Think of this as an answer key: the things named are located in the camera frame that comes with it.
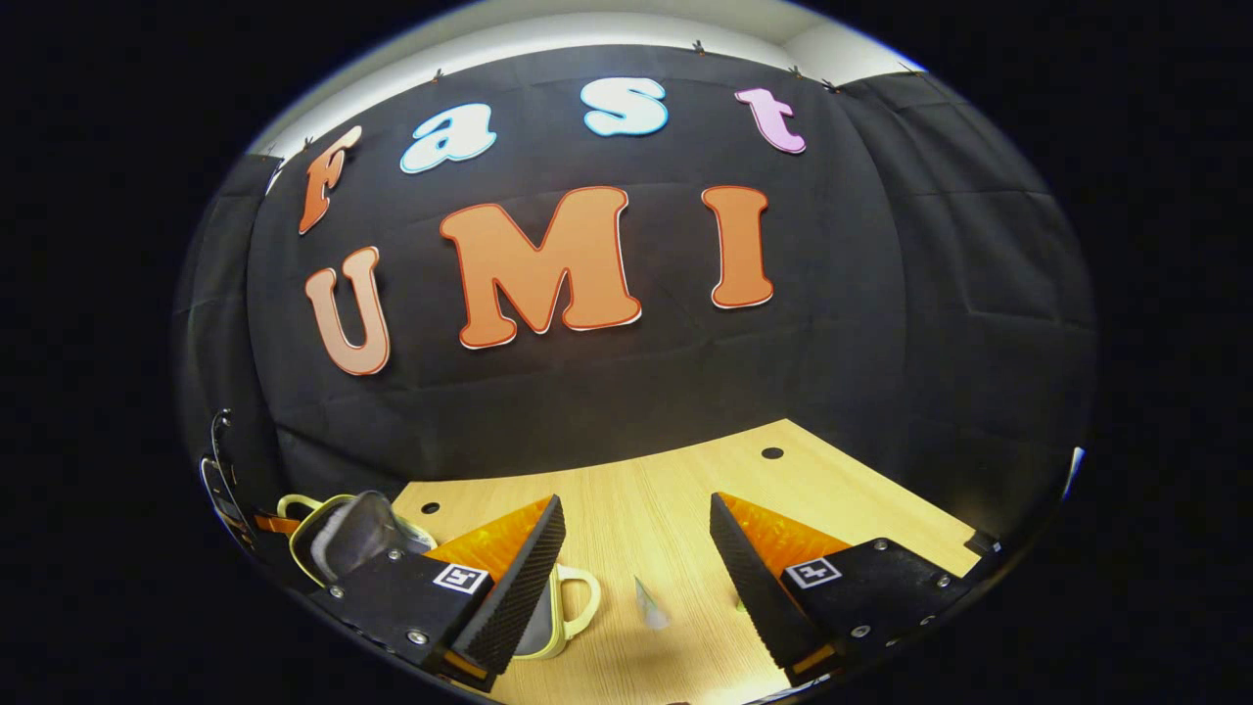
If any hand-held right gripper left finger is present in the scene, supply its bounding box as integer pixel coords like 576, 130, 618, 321
308, 494, 567, 694

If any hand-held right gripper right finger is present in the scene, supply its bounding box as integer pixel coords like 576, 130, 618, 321
710, 493, 1004, 686

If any cream suitcase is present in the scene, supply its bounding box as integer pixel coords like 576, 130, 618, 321
277, 490, 601, 660

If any white skin care tube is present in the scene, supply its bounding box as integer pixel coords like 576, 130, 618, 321
633, 575, 671, 631

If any black backdrop cloth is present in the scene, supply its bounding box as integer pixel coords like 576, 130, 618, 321
174, 44, 1097, 569

